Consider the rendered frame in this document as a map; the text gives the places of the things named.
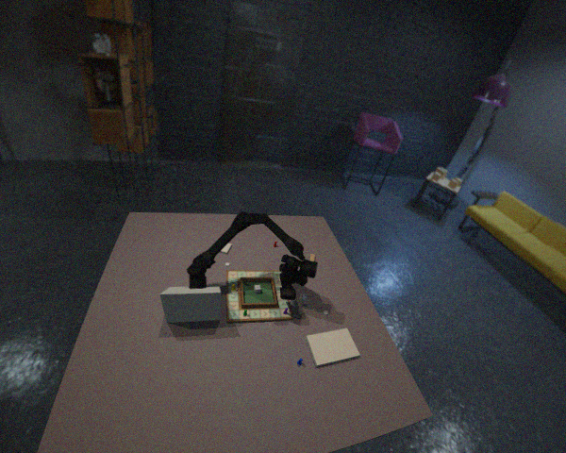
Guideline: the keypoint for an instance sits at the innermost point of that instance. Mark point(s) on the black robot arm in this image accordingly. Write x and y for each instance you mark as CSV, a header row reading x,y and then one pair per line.
x,y
243,220

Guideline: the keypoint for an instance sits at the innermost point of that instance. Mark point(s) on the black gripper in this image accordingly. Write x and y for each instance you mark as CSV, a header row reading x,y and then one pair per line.
x,y
287,292

